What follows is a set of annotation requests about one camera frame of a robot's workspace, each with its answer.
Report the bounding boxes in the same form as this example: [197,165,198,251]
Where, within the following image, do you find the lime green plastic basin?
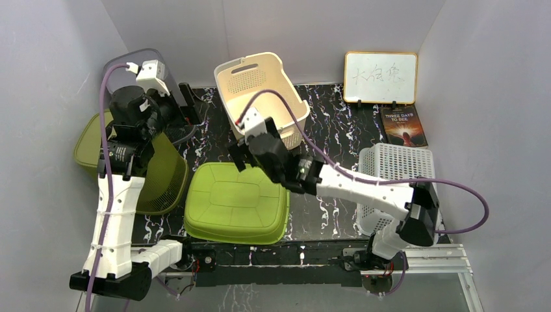
[184,162,290,245]

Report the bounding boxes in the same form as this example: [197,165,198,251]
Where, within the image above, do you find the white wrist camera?
[125,59,170,97]
[239,107,268,145]

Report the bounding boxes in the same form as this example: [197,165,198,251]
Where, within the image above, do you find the grey slatted bin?
[103,48,197,146]

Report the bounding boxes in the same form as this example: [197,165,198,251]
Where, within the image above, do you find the small whiteboard orange frame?
[342,51,418,105]

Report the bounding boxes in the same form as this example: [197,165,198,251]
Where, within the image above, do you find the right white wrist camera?
[239,107,268,145]

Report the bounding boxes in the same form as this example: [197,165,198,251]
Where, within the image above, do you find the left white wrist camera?
[125,59,170,97]

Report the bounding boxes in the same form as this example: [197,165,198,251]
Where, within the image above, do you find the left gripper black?
[140,83,208,141]

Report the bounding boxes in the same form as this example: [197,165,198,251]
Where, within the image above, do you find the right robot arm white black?
[227,117,439,270]

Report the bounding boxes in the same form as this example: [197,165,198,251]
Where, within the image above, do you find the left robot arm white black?
[70,85,194,301]

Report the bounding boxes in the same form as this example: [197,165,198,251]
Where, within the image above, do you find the dark book three days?
[380,104,428,149]

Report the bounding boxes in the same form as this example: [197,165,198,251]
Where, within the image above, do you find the pale green colander basket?
[355,143,435,236]

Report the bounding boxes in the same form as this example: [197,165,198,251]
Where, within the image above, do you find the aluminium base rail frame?
[159,234,470,296]

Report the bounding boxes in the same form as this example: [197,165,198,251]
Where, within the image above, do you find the cream perforated storage basket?
[214,52,311,150]

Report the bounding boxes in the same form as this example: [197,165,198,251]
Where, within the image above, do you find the olive green slatted bin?
[73,114,188,215]

